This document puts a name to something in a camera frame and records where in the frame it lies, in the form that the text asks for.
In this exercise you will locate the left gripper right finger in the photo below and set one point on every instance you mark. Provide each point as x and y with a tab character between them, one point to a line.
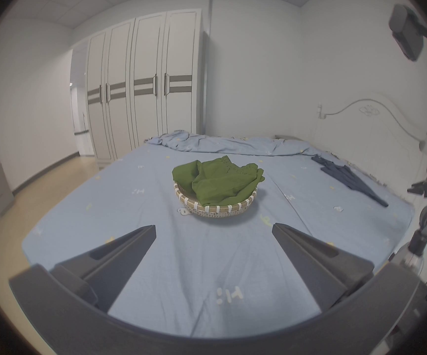
309	268

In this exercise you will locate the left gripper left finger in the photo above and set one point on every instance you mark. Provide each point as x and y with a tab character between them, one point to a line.
124	261

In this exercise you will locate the round woven basket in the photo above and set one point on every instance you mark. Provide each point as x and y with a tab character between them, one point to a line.
213	210

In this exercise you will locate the green shorts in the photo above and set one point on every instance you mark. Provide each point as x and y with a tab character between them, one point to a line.
217	183

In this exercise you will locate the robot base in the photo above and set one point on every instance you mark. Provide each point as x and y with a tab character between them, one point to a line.
405	259

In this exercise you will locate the bed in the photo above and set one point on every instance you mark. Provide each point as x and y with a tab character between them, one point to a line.
217	257

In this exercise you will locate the pale blue quilt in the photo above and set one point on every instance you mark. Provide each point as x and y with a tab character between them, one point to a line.
235	145

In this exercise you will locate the white wardrobe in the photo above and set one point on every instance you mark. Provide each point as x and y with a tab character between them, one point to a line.
147	87

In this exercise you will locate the dark blue garment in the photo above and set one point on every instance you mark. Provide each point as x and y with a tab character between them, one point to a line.
350	179

